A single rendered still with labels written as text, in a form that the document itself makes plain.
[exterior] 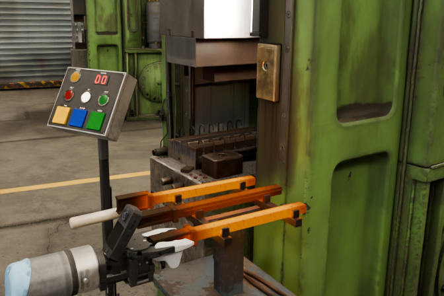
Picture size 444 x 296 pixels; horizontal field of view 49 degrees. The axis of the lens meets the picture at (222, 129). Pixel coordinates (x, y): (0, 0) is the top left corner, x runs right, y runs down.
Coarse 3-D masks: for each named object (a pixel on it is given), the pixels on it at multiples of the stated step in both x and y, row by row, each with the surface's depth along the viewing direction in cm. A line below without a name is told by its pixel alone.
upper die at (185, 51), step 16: (176, 48) 171; (192, 48) 163; (208, 48) 164; (224, 48) 167; (240, 48) 171; (256, 48) 175; (192, 64) 164; (208, 64) 165; (224, 64) 169; (240, 64) 173
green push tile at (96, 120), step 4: (92, 112) 203; (96, 112) 202; (100, 112) 201; (92, 116) 202; (96, 116) 201; (100, 116) 200; (104, 116) 200; (92, 120) 201; (96, 120) 200; (100, 120) 199; (88, 124) 202; (92, 124) 200; (96, 124) 199; (100, 124) 199; (88, 128) 201; (92, 128) 200; (96, 128) 199; (100, 128) 199
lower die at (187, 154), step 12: (216, 132) 197; (228, 132) 189; (168, 144) 185; (180, 144) 177; (192, 144) 174; (204, 144) 174; (216, 144) 175; (228, 144) 177; (240, 144) 180; (252, 144) 183; (168, 156) 186; (180, 156) 179; (192, 156) 171; (252, 156) 185
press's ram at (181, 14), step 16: (160, 0) 177; (176, 0) 167; (192, 0) 159; (208, 0) 154; (224, 0) 158; (240, 0) 161; (160, 16) 178; (176, 16) 168; (192, 16) 160; (208, 16) 156; (224, 16) 159; (240, 16) 163; (160, 32) 180; (176, 32) 170; (192, 32) 163; (208, 32) 157; (224, 32) 160; (240, 32) 164
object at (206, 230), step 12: (288, 204) 127; (300, 204) 127; (240, 216) 119; (252, 216) 120; (264, 216) 120; (276, 216) 122; (288, 216) 125; (180, 228) 112; (192, 228) 111; (204, 228) 113; (216, 228) 113; (240, 228) 117; (156, 240) 106; (168, 240) 108; (192, 240) 110
